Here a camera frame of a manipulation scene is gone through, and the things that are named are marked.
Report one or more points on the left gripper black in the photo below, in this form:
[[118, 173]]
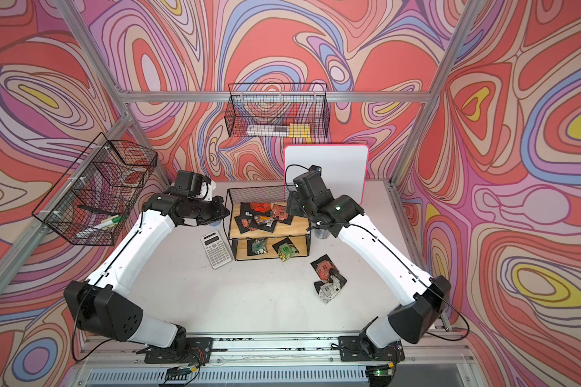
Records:
[[219, 210]]

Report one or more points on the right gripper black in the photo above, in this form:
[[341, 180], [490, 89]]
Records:
[[293, 203]]

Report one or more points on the bright red tea bag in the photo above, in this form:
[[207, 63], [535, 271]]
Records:
[[260, 208]]

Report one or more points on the orange black tea bag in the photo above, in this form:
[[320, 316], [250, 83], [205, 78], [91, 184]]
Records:
[[265, 223]]

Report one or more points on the red black tea bag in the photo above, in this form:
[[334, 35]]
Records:
[[325, 269]]

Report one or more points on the white floral black tea bag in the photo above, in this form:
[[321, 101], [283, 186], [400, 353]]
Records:
[[327, 291]]

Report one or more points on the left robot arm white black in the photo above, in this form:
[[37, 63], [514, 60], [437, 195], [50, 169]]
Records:
[[100, 305]]

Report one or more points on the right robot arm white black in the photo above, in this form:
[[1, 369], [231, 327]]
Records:
[[422, 297]]

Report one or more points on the black tea bag barcode back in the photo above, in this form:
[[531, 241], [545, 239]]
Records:
[[248, 210]]

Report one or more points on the black tea bag lower left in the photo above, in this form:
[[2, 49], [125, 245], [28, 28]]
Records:
[[245, 224]]

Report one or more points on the green tea bag right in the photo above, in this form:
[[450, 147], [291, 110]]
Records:
[[286, 249]]

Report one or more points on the green tea bag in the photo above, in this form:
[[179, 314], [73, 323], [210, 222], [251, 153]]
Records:
[[257, 247], [286, 249]]

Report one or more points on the green tea bag left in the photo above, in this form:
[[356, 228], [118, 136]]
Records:
[[257, 247]]

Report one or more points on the blue-lidded pencil tube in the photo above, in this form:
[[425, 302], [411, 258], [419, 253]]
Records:
[[321, 233]]

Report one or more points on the white scientific calculator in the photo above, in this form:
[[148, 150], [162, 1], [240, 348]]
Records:
[[216, 250]]

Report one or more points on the yellow box in basket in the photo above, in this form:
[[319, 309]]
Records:
[[299, 131]]

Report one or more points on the white strip box in basket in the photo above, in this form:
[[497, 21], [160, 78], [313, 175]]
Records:
[[262, 130]]

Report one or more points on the green white marker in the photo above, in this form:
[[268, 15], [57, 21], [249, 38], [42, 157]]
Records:
[[104, 225]]

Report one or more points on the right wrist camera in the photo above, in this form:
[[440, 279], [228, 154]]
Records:
[[310, 184]]

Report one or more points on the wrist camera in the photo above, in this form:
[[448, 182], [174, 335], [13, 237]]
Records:
[[192, 185], [310, 184]]

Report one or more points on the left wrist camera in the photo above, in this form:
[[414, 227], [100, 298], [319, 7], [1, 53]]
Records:
[[192, 185]]

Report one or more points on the black wire wooden two-tier shelf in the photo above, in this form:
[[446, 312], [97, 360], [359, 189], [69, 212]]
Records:
[[274, 194]]

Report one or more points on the white board pink frame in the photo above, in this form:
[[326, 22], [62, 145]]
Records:
[[343, 166]]

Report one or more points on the black wire basket back wall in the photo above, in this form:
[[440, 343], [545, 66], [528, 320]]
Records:
[[278, 103]]

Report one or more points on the black wire basket wall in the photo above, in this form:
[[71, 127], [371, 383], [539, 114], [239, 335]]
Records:
[[103, 181], [278, 103]]

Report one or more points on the black wire basket left wall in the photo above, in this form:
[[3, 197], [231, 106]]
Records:
[[103, 181]]

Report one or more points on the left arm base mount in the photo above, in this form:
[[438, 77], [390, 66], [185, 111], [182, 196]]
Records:
[[189, 350]]

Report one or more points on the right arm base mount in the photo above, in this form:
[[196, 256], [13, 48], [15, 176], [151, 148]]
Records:
[[357, 348]]

